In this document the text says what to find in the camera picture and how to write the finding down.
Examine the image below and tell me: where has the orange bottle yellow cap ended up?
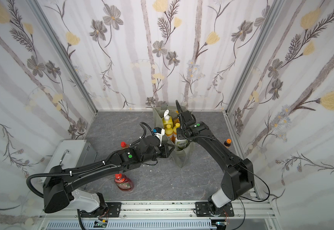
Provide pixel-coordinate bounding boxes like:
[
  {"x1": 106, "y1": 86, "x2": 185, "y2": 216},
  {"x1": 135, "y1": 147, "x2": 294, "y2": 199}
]
[
  {"x1": 173, "y1": 123, "x2": 180, "y2": 135},
  {"x1": 165, "y1": 124, "x2": 174, "y2": 141}
]

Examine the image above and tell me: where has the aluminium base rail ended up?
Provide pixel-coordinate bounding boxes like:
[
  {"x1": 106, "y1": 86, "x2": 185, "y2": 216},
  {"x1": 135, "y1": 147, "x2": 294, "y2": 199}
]
[{"x1": 37, "y1": 199, "x2": 277, "y2": 230}]

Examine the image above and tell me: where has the white bottle green cap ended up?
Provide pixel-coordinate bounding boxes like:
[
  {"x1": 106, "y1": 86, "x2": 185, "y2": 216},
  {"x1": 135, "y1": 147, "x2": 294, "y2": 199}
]
[{"x1": 175, "y1": 138, "x2": 189, "y2": 149}]

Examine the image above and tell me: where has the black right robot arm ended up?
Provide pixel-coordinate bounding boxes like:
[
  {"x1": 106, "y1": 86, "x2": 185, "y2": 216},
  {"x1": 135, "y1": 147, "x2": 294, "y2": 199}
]
[{"x1": 176, "y1": 100, "x2": 260, "y2": 216}]

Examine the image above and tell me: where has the red soap bottle red cap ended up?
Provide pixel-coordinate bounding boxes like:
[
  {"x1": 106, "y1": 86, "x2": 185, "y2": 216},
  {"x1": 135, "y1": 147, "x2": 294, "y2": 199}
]
[{"x1": 114, "y1": 173, "x2": 134, "y2": 191}]

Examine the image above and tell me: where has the large yellow pump soap bottle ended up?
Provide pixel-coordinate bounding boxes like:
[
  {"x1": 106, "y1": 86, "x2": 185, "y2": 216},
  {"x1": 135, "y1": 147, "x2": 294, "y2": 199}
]
[{"x1": 162, "y1": 109, "x2": 173, "y2": 128}]

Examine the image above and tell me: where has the small bottle orange cap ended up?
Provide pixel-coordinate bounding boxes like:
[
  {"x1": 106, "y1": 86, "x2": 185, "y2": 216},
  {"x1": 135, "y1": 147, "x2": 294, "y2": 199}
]
[{"x1": 224, "y1": 139, "x2": 232, "y2": 148}]

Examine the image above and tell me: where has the green fabric shopping bag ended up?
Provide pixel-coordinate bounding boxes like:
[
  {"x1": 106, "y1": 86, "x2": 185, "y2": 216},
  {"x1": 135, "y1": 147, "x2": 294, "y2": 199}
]
[{"x1": 153, "y1": 104, "x2": 195, "y2": 168}]

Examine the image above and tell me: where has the green bottle red cap rear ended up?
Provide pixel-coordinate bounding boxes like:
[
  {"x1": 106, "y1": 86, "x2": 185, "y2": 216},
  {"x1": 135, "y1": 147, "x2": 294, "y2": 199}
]
[{"x1": 120, "y1": 141, "x2": 129, "y2": 149}]

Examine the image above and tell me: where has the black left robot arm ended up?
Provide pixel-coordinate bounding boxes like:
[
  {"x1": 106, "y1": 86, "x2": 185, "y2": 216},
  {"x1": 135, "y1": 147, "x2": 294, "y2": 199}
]
[{"x1": 26, "y1": 122, "x2": 175, "y2": 229}]

